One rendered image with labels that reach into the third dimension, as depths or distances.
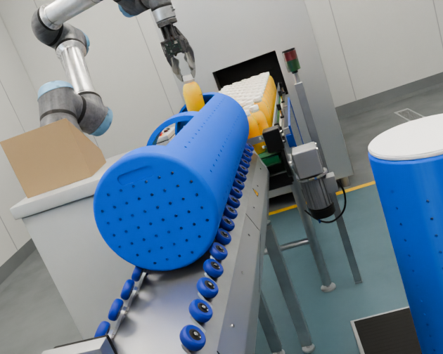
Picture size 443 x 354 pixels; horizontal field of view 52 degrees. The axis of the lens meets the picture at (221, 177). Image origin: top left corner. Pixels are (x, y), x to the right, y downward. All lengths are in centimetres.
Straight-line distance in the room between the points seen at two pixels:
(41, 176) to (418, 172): 106
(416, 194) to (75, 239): 97
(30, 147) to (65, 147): 11
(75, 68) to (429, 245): 134
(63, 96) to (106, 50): 470
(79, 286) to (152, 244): 55
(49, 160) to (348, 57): 502
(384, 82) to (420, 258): 516
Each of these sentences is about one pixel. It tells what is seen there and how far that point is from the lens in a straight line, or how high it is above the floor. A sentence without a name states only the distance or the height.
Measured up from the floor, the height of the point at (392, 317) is 15.
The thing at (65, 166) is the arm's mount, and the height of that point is 120.
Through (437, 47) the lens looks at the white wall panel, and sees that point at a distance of 640.
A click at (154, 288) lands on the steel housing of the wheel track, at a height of 93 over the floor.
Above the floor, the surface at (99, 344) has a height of 108.
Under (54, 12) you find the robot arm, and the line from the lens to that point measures 184.
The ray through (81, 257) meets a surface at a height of 93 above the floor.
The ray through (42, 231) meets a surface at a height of 105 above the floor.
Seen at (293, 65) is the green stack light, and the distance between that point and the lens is 217.
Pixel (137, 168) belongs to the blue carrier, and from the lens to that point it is 99.
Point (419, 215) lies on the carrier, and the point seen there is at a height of 89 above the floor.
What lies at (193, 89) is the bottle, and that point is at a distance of 168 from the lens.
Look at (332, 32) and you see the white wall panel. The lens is 606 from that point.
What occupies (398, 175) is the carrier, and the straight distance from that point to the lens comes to 108.
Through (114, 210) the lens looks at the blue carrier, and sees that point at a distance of 104.
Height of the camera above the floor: 138
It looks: 15 degrees down
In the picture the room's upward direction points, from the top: 20 degrees counter-clockwise
